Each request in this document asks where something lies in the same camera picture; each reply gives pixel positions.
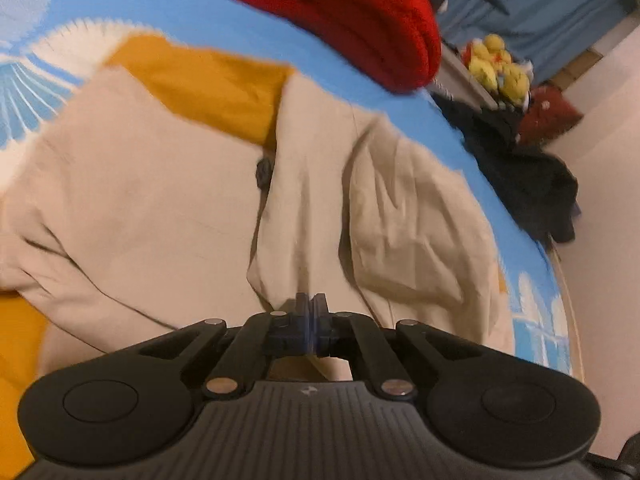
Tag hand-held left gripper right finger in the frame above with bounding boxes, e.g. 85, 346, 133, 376
311, 293, 482, 402

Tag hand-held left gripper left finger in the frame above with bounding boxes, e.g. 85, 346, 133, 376
135, 293, 313, 402

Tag beige and mustard hooded jacket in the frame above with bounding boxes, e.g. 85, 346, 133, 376
0, 32, 518, 480

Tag black clothes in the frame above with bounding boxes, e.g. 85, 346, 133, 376
431, 91, 581, 245

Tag dark red bag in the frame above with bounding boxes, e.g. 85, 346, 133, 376
518, 85, 585, 148

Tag yellow plush toys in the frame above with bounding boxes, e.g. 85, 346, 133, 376
462, 34, 535, 107

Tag red folded blanket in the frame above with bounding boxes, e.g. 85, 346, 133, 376
186, 0, 443, 94

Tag blue curtain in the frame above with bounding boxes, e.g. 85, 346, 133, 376
440, 0, 632, 86

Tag wooden bed frame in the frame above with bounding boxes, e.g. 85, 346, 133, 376
548, 240, 587, 379

